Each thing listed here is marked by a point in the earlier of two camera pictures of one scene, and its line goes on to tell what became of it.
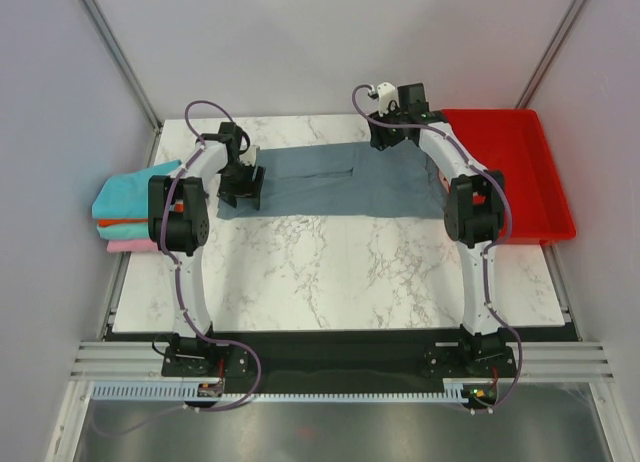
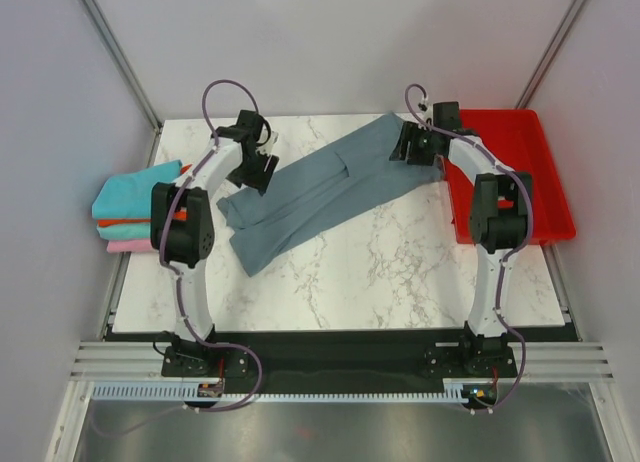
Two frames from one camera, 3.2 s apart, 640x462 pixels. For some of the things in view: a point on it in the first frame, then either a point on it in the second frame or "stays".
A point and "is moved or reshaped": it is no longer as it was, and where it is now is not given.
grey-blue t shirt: x=395 y=182 is moved or reshaped
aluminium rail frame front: x=140 y=361 stays
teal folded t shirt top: x=126 y=195 stays
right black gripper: x=379 y=138 to x=410 y=132
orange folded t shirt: x=106 y=221 stays
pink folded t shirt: x=117 y=246 stays
